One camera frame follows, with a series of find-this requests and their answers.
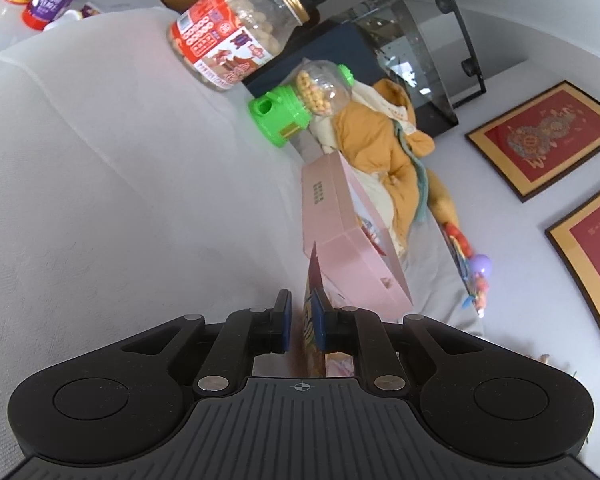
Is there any teal cloth strip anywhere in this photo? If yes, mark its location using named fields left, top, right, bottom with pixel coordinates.
left=394, top=119, right=432, bottom=225

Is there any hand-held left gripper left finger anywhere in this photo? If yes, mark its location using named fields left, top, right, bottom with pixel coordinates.
left=120, top=289, right=292, bottom=400

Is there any colourful plastic toy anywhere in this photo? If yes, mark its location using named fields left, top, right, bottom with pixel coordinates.
left=440, top=222, right=494, bottom=319

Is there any yellow plush toy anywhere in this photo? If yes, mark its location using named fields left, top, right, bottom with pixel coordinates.
left=426, top=169, right=462, bottom=227

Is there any red picture with gold frame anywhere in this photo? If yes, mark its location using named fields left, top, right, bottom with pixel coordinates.
left=464, top=80, right=600, bottom=204
left=545, top=175, right=600, bottom=354

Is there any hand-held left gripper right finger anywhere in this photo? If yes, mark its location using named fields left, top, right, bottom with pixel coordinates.
left=312, top=287, right=486, bottom=400

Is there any gold coin chocolate packet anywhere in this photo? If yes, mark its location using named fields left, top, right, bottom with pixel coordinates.
left=301, top=240, right=356, bottom=379

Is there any green candy dispenser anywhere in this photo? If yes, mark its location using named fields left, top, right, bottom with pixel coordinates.
left=247, top=59, right=357, bottom=149

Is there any clear jar with red label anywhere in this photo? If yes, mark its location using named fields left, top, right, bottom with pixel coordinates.
left=167, top=0, right=312, bottom=93

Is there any pink cardboard box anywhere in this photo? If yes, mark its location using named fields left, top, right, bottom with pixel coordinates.
left=300, top=151, right=414, bottom=322

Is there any orange plush toy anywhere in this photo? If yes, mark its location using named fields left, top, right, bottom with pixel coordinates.
left=309, top=79, right=462, bottom=257

